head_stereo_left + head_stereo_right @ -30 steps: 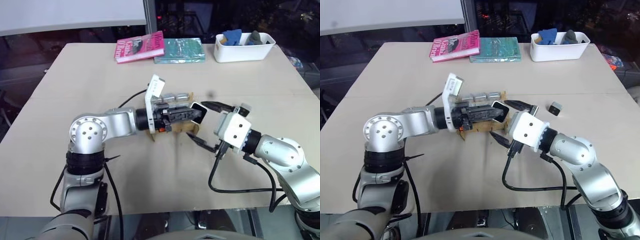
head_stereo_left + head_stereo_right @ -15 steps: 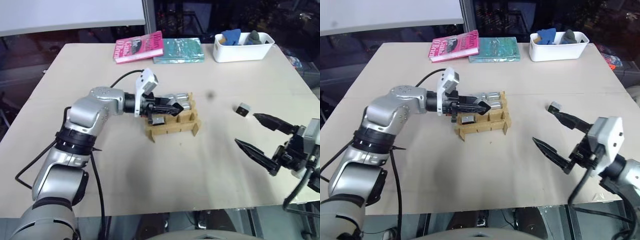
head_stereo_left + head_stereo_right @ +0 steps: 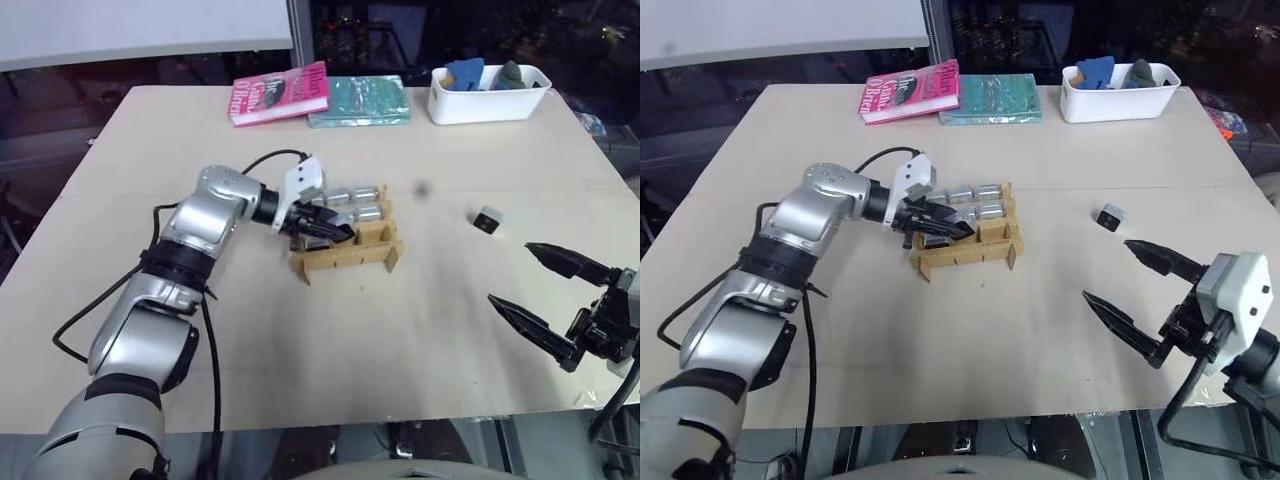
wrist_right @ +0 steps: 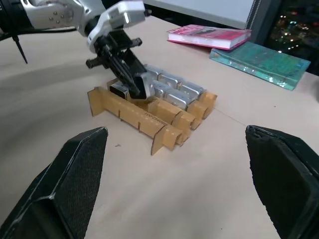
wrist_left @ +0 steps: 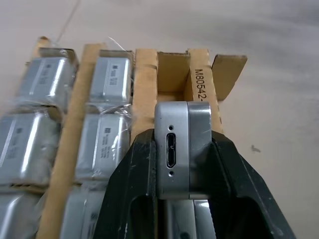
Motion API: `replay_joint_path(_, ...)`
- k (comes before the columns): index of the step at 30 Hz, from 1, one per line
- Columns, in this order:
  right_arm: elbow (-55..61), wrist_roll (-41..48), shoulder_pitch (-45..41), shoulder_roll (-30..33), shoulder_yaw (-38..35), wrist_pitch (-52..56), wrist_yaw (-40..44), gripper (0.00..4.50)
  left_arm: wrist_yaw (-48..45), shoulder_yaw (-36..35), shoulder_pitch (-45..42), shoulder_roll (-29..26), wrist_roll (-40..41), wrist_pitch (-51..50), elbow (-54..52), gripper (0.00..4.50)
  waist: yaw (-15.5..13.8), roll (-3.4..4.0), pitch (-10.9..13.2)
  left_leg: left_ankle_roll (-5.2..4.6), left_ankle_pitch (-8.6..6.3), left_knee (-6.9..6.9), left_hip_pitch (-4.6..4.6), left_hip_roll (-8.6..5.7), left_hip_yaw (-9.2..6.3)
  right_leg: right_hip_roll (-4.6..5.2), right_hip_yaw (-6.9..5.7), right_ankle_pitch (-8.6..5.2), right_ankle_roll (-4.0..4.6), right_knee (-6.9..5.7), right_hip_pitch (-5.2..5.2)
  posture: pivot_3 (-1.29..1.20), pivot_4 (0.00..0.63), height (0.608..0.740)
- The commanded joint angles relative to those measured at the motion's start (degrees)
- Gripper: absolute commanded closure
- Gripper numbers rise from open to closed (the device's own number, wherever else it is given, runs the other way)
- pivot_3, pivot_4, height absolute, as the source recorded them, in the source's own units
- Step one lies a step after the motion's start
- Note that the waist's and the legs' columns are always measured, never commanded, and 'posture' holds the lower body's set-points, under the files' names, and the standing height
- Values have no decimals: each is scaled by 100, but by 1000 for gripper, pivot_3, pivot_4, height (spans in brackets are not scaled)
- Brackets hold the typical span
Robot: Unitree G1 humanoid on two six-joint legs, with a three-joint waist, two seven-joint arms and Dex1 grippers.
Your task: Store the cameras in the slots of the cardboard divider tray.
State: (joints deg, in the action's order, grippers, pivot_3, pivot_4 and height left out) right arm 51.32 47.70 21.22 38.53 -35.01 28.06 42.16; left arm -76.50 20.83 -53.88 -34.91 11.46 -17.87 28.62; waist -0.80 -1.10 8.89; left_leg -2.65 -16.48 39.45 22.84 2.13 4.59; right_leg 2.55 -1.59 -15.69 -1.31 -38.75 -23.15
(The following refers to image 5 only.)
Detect grey camera with USB port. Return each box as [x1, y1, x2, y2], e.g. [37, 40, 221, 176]
[154, 100, 213, 200]

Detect cardboard divider tray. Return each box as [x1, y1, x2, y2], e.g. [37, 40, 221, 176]
[22, 36, 249, 239]

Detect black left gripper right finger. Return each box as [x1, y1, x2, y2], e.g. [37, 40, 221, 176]
[191, 129, 298, 239]

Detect grey camera in plastic wrap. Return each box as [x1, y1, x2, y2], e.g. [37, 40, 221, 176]
[87, 49, 134, 105]
[0, 191, 47, 239]
[15, 47, 80, 105]
[59, 183, 108, 239]
[74, 113, 133, 180]
[0, 111, 63, 186]

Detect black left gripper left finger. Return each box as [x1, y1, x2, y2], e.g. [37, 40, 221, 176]
[94, 129, 159, 239]

